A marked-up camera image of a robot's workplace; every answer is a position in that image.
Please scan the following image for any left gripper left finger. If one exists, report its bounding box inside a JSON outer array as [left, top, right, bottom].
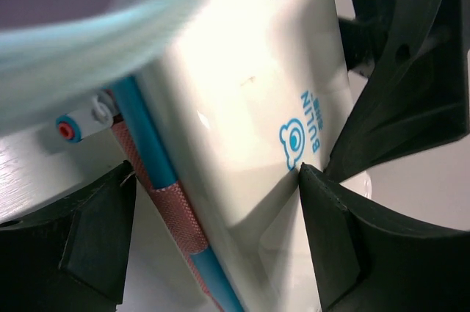
[[1, 162, 137, 311]]

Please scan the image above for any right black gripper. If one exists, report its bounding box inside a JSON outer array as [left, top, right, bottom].
[[325, 0, 469, 182]]

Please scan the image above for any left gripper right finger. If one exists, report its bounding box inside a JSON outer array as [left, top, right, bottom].
[[299, 164, 469, 311]]

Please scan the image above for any white first aid case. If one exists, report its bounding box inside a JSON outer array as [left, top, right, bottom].
[[54, 0, 374, 312]]

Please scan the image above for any light blue hardshell suitcase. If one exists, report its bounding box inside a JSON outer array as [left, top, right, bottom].
[[1, 0, 200, 135]]

